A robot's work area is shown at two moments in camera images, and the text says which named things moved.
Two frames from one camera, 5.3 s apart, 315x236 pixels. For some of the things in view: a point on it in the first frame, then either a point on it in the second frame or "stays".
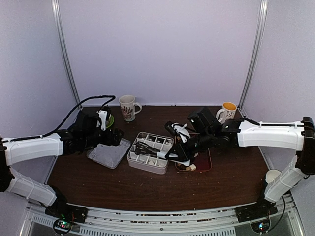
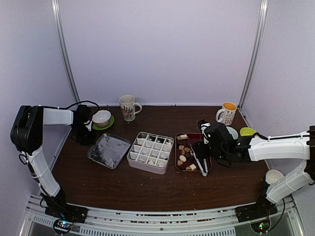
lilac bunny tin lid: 109,156 stays
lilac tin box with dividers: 150,162 stays
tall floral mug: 127,105 stays
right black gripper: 183,154 -> 199,149
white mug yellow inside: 227,113 stays
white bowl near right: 271,174 stays
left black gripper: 116,139 -> 91,140
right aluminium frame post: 264,7 stays
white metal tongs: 141,148 -> 204,172
